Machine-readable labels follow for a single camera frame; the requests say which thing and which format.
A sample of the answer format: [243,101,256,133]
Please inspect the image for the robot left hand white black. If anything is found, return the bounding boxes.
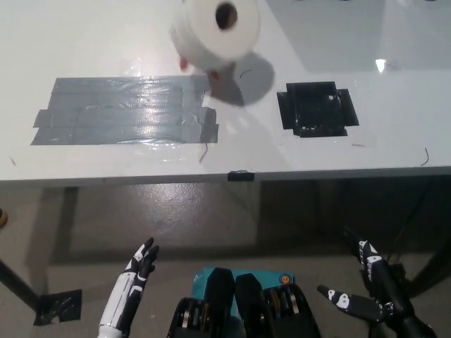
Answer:
[98,236,161,327]

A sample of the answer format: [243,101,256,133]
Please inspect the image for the robot right hand white black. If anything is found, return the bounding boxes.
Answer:
[316,225,419,323]

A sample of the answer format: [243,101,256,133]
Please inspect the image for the person's hand red nails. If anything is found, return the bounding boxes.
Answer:
[178,55,222,84]

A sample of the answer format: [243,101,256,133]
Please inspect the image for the white toilet paper roll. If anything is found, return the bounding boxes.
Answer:
[168,0,262,70]

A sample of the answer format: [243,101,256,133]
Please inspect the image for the robot torso black teal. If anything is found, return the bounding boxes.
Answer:
[165,266,322,338]

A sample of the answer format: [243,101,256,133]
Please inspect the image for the black curved table leg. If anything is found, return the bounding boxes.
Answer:
[404,242,451,300]

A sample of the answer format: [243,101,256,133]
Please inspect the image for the black floor tape patch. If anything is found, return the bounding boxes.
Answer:
[33,288,83,326]

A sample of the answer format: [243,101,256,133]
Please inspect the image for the small black tape strip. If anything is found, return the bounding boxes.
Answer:
[227,170,256,182]

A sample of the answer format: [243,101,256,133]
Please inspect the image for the black tape square patch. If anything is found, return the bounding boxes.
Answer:
[276,81,360,138]

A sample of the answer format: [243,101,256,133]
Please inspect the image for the black straight table leg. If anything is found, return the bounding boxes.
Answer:
[0,258,39,313]

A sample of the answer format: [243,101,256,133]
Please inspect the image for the grey duct tape patch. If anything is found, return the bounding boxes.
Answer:
[30,75,220,146]

